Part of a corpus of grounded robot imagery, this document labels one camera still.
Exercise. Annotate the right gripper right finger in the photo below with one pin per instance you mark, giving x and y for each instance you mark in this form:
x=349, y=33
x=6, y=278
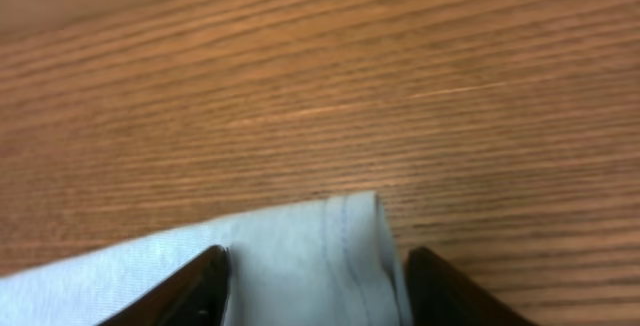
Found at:
x=441, y=295

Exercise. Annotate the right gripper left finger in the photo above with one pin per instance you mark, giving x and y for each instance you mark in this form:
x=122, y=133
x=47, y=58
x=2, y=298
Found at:
x=195, y=295

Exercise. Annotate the light blue printed t-shirt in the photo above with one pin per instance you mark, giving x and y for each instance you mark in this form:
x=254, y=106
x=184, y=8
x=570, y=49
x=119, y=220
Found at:
x=324, y=262

